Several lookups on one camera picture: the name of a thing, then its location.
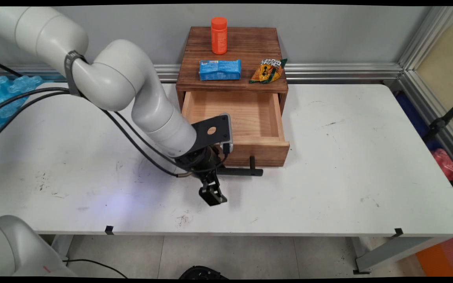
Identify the blue bubble wrap sheet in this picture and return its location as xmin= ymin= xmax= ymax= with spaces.
xmin=0 ymin=75 xmax=44 ymax=148

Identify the dark blue bin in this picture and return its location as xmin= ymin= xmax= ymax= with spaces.
xmin=395 ymin=92 xmax=442 ymax=152

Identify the black floor cable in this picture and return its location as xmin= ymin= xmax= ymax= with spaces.
xmin=63 ymin=258 xmax=129 ymax=279

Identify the wooden drawer with black handle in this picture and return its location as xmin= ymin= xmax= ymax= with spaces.
xmin=181 ymin=91 xmax=290 ymax=177

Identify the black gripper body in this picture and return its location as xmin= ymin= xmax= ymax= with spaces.
xmin=175 ymin=146 xmax=222 ymax=178

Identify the black tripod stand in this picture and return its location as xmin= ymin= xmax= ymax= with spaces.
xmin=422 ymin=94 xmax=453 ymax=144

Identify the orange box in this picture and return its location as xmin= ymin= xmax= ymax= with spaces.
xmin=415 ymin=237 xmax=453 ymax=277

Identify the pink plastic bag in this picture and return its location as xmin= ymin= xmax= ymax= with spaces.
xmin=431 ymin=148 xmax=453 ymax=182

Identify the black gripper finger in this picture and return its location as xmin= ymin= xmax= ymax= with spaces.
xmin=199 ymin=178 xmax=217 ymax=206
xmin=211 ymin=173 xmax=228 ymax=204

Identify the orange plastic bottle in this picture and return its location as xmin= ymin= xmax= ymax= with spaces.
xmin=211 ymin=17 xmax=228 ymax=55

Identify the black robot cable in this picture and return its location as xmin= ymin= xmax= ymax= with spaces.
xmin=0 ymin=57 xmax=182 ymax=169
xmin=0 ymin=92 xmax=192 ymax=178

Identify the brown wooden drawer cabinet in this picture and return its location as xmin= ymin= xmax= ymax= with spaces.
xmin=176 ymin=27 xmax=289 ymax=115

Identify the horizontal aluminium rail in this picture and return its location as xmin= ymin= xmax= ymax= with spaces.
xmin=0 ymin=63 xmax=405 ymax=84

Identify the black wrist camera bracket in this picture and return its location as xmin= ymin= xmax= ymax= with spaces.
xmin=190 ymin=113 xmax=234 ymax=154

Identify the black object on floor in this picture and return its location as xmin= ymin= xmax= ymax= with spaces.
xmin=179 ymin=266 xmax=229 ymax=280

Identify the grey table leg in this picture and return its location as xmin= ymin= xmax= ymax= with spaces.
xmin=353 ymin=237 xmax=453 ymax=274

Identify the aluminium corner frame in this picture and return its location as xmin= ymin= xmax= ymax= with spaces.
xmin=392 ymin=6 xmax=453 ymax=175

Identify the yellow green snack bag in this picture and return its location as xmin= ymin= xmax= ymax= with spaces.
xmin=249 ymin=58 xmax=288 ymax=85

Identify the blue snack packet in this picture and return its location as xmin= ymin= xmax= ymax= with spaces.
xmin=199 ymin=59 xmax=242 ymax=81

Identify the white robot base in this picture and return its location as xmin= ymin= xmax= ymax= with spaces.
xmin=0 ymin=215 xmax=78 ymax=277

